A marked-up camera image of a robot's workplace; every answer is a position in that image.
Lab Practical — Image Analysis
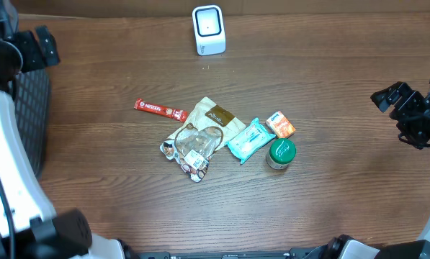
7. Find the orange tissue pack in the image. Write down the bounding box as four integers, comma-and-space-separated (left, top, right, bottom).
266, 111, 296, 138

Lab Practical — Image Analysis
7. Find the green lid jar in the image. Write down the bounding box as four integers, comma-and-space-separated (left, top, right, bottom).
266, 138, 297, 170

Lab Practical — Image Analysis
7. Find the green wet wipes pack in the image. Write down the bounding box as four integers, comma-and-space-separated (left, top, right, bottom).
227, 118, 276, 165

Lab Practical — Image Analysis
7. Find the red Nescafe stick sachet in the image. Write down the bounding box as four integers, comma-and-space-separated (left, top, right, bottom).
134, 99, 189, 122

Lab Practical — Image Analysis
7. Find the brown cookie bag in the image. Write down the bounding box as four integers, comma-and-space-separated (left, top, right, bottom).
160, 97, 246, 183

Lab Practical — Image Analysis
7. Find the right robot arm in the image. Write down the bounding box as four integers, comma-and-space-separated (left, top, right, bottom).
306, 80, 430, 259

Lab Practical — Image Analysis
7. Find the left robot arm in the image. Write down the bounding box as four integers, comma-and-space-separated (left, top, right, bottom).
0, 1, 134, 258

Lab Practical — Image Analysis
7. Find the white barcode scanner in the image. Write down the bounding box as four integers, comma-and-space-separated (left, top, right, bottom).
192, 4, 226, 56

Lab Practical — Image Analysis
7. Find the grey plastic mesh basket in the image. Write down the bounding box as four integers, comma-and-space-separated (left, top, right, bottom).
9, 69, 51, 177

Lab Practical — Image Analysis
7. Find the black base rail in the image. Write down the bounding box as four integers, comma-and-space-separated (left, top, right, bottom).
137, 247, 323, 259

